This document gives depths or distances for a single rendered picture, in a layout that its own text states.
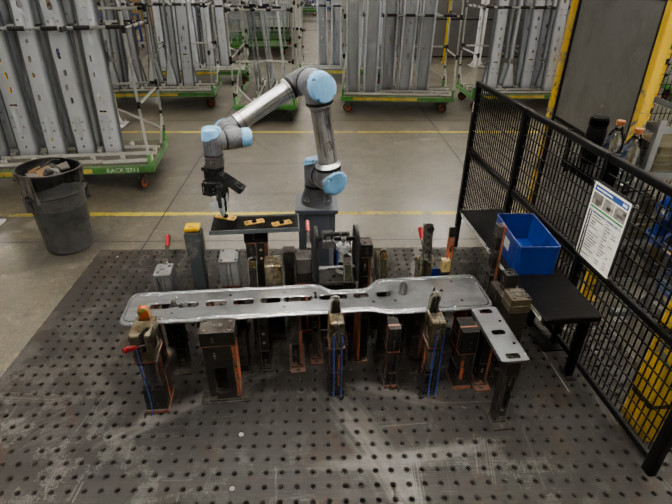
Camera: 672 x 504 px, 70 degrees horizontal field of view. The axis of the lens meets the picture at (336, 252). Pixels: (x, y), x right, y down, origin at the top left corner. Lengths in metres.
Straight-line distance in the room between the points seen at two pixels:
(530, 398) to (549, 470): 0.30
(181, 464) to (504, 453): 1.06
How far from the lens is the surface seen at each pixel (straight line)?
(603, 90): 3.93
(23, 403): 2.18
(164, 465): 1.78
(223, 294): 1.91
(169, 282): 1.99
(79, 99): 5.99
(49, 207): 4.42
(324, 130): 2.07
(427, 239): 1.98
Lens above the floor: 2.08
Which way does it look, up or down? 30 degrees down
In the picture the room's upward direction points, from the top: 1 degrees clockwise
